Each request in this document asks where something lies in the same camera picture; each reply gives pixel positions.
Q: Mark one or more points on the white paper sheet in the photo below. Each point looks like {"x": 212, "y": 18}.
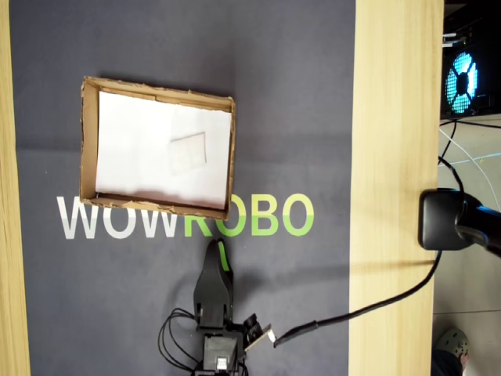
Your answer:
{"x": 137, "y": 149}

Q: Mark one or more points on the open cardboard box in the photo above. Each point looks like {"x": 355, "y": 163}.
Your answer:
{"x": 88, "y": 137}

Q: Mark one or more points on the black computer case with fan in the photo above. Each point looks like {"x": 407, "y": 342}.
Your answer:
{"x": 485, "y": 23}

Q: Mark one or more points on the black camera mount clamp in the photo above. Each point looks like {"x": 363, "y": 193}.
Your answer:
{"x": 438, "y": 219}

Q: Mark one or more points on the grey clog shoe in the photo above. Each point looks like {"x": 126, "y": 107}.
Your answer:
{"x": 454, "y": 342}

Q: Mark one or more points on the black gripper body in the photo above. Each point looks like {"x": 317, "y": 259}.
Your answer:
{"x": 213, "y": 317}

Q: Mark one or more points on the small pale square block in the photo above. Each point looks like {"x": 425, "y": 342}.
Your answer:
{"x": 188, "y": 154}

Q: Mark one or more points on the dark grey WOWROBO mat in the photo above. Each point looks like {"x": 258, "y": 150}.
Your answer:
{"x": 117, "y": 39}

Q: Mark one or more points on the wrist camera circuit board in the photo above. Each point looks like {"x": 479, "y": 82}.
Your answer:
{"x": 256, "y": 335}

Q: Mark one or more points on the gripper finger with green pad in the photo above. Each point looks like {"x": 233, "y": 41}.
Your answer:
{"x": 223, "y": 258}
{"x": 211, "y": 282}

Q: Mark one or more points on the dark trouser leg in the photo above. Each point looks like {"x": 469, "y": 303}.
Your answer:
{"x": 446, "y": 364}

